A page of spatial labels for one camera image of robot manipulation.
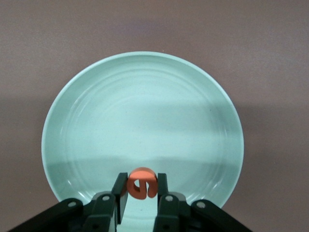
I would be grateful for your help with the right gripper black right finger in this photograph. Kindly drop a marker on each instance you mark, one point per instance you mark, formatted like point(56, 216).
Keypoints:
point(169, 212)

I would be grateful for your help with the orange foam letter e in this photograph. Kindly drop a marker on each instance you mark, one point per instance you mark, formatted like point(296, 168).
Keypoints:
point(142, 172)

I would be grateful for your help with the mint green plate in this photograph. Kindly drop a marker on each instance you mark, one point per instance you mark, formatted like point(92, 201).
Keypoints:
point(144, 108)

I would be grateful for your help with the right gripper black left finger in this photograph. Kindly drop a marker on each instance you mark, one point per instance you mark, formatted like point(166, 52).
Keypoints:
point(103, 210)

